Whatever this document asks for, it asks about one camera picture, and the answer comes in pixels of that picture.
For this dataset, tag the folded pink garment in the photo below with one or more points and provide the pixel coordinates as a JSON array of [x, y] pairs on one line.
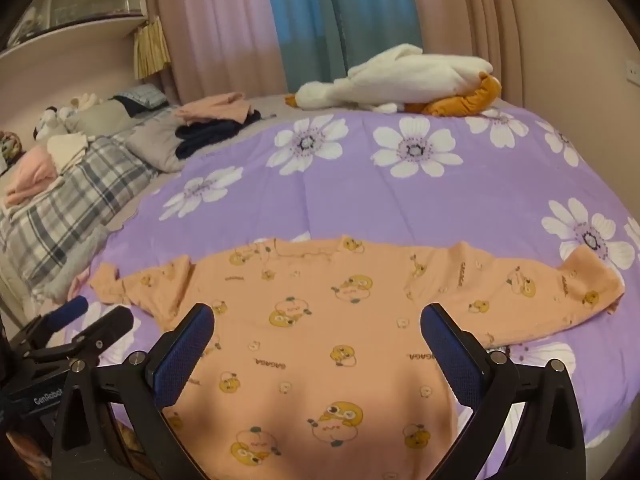
[[210, 105]]

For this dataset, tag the grey pillow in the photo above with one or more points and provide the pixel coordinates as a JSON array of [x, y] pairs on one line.
[[155, 145]]

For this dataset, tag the yellow pleated cloth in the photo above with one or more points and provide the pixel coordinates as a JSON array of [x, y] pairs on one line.
[[150, 50]]

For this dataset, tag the orange cartoon print shirt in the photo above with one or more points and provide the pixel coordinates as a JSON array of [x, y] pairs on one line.
[[320, 350]]

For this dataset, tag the grey-green pillow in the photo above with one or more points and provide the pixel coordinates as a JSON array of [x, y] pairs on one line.
[[100, 115]]

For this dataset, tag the curved headboard shelf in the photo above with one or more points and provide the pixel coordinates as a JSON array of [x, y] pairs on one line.
[[75, 20]]

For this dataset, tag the grey plaid quilt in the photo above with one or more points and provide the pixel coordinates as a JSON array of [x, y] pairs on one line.
[[75, 195]]

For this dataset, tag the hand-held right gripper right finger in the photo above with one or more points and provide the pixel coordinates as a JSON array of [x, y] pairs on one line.
[[450, 355]]

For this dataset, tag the blue curtain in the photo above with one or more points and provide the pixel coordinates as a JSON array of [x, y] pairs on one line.
[[310, 20]]

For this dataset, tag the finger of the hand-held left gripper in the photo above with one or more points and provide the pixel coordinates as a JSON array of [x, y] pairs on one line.
[[67, 311], [107, 327]]

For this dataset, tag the white cloth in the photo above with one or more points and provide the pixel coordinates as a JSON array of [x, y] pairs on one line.
[[65, 147]]

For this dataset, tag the dark navy garment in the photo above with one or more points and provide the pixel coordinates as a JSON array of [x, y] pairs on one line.
[[205, 132]]

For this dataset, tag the beige curtain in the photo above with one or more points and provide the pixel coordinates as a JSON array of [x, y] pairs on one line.
[[450, 5]]

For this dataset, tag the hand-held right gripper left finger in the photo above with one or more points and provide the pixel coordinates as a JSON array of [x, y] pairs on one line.
[[185, 350]]

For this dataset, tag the blue striped pillow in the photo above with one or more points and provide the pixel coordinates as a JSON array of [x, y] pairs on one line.
[[145, 95]]

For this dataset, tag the purple floral blanket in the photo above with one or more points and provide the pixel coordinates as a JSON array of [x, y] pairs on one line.
[[400, 200]]

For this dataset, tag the white goose plush toy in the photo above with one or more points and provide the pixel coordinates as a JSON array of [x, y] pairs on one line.
[[400, 75]]

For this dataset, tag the grey fuzzy blanket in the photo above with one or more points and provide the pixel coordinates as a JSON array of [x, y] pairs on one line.
[[75, 270]]

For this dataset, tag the pink curtain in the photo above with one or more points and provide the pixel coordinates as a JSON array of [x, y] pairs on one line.
[[215, 25]]

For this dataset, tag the black and white plush toy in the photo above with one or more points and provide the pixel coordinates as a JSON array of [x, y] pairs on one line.
[[47, 122]]

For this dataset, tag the pink cloth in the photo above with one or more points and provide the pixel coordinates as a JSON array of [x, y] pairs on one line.
[[30, 175]]

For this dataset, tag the white wall socket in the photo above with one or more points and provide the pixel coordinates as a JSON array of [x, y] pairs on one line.
[[633, 72]]

